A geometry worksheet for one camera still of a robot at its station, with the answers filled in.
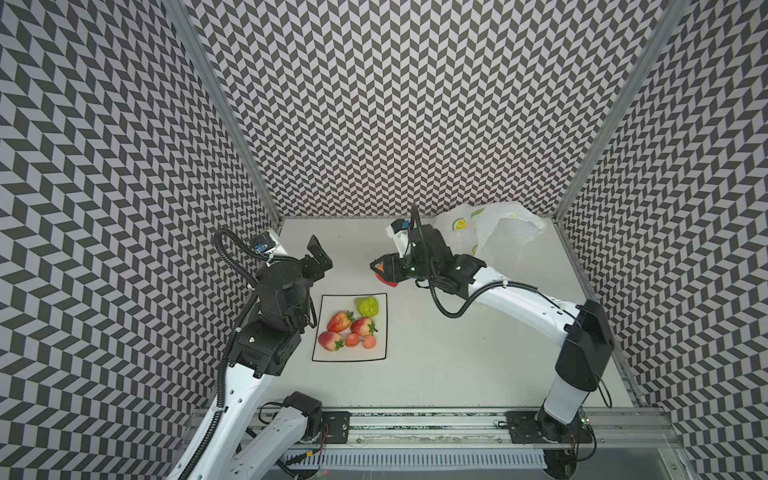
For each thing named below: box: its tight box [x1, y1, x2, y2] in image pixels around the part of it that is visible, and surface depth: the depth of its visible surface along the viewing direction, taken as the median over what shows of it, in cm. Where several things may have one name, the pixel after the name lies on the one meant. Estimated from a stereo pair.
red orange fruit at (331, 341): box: [318, 332, 344, 352], surface depth 84 cm
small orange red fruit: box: [363, 335, 377, 349], surface depth 86 cm
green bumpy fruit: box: [354, 296, 379, 318], surface depth 90 cm
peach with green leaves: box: [350, 318, 378, 336], surface depth 87 cm
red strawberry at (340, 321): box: [327, 310, 356, 333], surface depth 88 cm
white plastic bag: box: [433, 201, 547, 268], surface depth 91 cm
